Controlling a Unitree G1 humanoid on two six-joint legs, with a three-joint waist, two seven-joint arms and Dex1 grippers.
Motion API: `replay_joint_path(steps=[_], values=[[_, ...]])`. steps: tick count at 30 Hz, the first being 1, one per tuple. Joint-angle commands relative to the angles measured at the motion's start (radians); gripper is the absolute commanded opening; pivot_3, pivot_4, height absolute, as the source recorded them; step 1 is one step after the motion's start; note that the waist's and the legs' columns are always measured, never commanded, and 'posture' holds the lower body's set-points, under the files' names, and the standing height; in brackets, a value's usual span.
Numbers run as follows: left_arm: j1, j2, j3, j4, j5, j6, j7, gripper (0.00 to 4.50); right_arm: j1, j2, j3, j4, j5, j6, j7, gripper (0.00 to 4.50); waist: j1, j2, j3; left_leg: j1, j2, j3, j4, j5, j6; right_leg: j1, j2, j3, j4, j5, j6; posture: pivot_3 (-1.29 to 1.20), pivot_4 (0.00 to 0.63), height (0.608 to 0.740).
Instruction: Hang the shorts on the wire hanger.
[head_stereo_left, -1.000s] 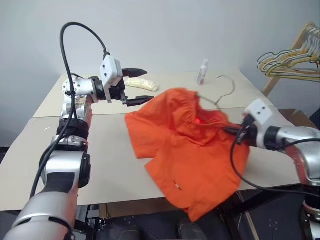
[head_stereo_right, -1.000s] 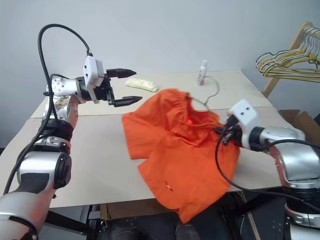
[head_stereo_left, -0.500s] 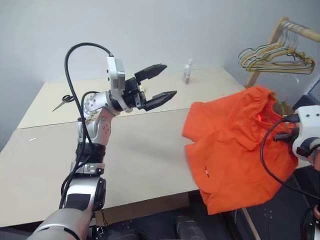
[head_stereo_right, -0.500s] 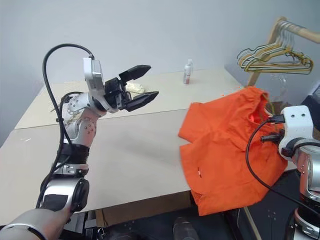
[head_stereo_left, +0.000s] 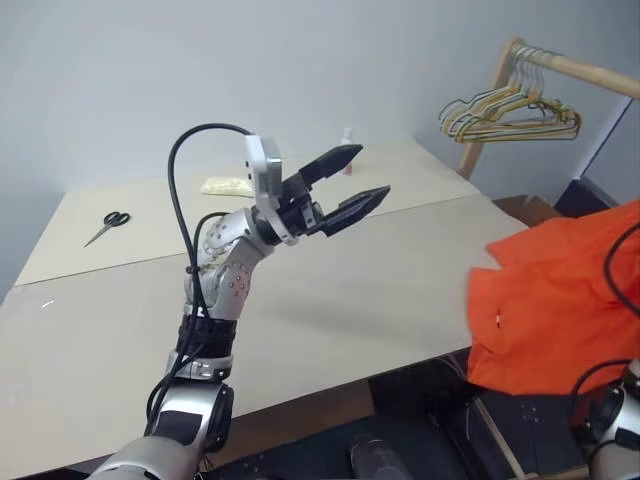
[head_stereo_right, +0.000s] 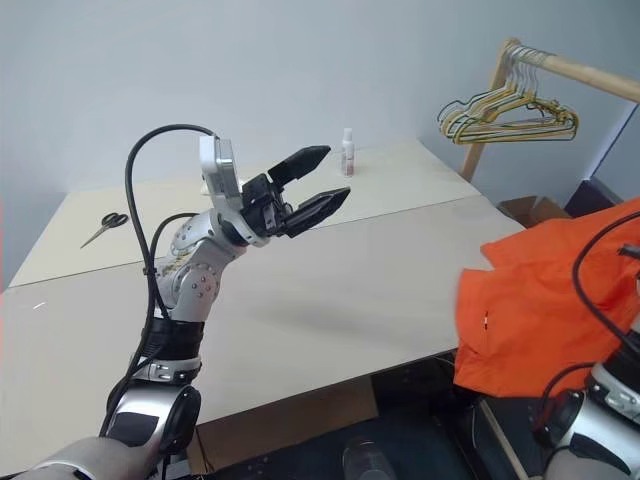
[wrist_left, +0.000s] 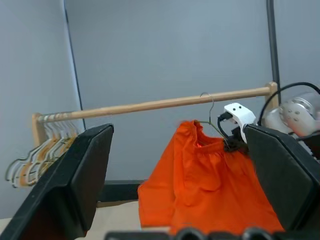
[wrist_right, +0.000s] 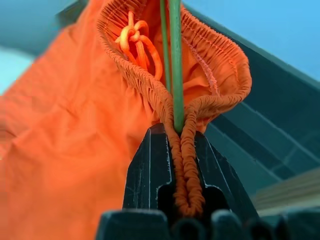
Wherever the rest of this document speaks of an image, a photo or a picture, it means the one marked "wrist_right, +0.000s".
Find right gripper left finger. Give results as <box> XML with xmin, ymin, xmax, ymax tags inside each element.
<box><xmin>121</xmin><ymin>123</ymin><xmax>176</xmax><ymax>214</ymax></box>

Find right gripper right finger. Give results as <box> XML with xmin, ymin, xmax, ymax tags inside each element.
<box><xmin>194</xmin><ymin>130</ymin><xmax>259</xmax><ymax>216</ymax></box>

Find orange shorts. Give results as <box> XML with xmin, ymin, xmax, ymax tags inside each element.
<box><xmin>0</xmin><ymin>0</ymin><xmax>252</xmax><ymax>240</ymax></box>

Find green wire hanger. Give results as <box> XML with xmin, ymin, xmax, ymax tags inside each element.
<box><xmin>159</xmin><ymin>0</ymin><xmax>187</xmax><ymax>134</ymax></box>

